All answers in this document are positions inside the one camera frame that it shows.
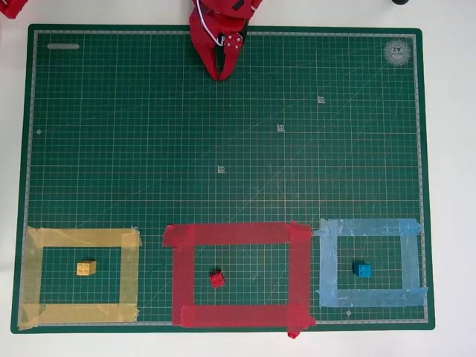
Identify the red leader arm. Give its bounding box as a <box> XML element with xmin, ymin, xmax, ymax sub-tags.
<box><xmin>0</xmin><ymin>0</ymin><xmax>30</xmax><ymax>19</ymax></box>

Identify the red cube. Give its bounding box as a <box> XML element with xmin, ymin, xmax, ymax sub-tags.
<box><xmin>209</xmin><ymin>268</ymin><xmax>226</xmax><ymax>289</ymax></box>

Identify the yellow cube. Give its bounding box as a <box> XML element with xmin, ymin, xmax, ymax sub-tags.
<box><xmin>76</xmin><ymin>260</ymin><xmax>97</xmax><ymax>277</ymax></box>

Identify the blue cube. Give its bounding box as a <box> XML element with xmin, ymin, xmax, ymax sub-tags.
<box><xmin>352</xmin><ymin>260</ymin><xmax>373</xmax><ymax>279</ymax></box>

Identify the red tape square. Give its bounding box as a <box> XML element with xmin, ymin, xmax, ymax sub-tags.
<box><xmin>162</xmin><ymin>219</ymin><xmax>317</xmax><ymax>340</ymax></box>

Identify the blue tape square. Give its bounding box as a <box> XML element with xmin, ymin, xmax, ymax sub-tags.
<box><xmin>313</xmin><ymin>217</ymin><xmax>429</xmax><ymax>309</ymax></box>

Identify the yellow tape square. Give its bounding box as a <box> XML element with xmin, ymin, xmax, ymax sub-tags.
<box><xmin>17</xmin><ymin>225</ymin><xmax>143</xmax><ymax>331</ymax></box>

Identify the green cutting mat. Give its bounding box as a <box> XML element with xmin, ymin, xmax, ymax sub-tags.
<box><xmin>10</xmin><ymin>23</ymin><xmax>436</xmax><ymax>335</ymax></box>

